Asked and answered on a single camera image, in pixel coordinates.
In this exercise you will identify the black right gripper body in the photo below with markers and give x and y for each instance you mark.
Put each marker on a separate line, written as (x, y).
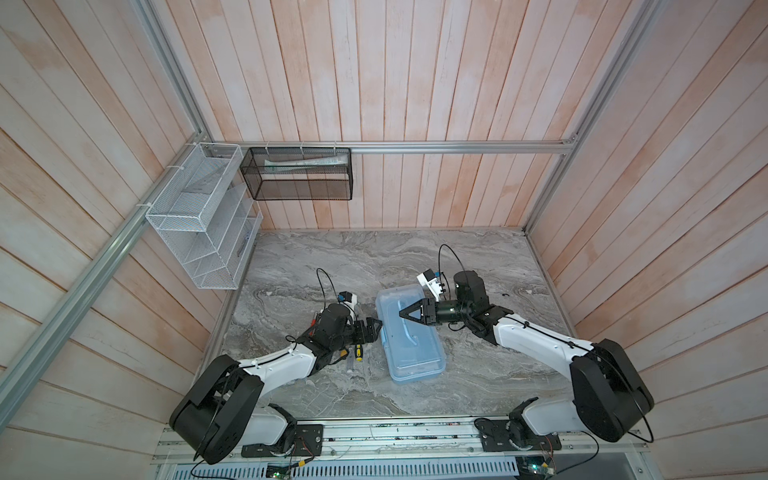
(444, 312)

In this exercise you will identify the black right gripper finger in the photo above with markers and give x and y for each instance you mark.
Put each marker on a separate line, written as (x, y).
(413, 317)
(414, 308)

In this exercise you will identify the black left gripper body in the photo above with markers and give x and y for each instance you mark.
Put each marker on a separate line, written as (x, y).
(352, 335)

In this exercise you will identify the blue plastic tool box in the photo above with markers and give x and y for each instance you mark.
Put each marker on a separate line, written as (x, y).
(414, 351)

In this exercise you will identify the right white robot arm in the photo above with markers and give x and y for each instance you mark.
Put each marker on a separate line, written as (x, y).
(608, 398)

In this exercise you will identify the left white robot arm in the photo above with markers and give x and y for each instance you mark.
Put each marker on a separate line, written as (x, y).
(220, 411)

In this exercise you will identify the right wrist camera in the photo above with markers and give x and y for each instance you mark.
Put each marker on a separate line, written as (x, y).
(432, 281)

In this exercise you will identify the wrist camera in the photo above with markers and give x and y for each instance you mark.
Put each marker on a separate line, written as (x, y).
(348, 298)
(432, 281)

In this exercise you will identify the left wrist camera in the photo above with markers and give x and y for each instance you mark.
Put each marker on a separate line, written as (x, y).
(348, 298)

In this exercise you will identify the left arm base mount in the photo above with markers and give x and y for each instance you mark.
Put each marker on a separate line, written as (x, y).
(300, 441)

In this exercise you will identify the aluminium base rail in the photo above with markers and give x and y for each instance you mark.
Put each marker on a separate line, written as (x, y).
(415, 448)

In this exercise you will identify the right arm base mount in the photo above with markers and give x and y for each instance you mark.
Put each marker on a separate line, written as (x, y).
(513, 435)

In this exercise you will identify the black wire mesh basket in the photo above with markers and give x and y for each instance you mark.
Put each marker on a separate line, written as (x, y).
(298, 173)

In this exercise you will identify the white wire mesh shelf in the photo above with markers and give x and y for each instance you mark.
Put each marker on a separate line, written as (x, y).
(208, 222)

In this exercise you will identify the aluminium frame rail back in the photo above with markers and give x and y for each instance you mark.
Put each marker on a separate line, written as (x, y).
(425, 147)

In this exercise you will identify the aluminium frame rail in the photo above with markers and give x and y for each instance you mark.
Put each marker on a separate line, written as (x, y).
(636, 34)
(425, 147)
(39, 352)

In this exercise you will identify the aluminium frame rail left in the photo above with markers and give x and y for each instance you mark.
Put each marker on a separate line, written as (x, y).
(39, 352)

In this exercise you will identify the aluminium frame rail right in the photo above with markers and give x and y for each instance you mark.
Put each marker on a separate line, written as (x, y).
(636, 34)

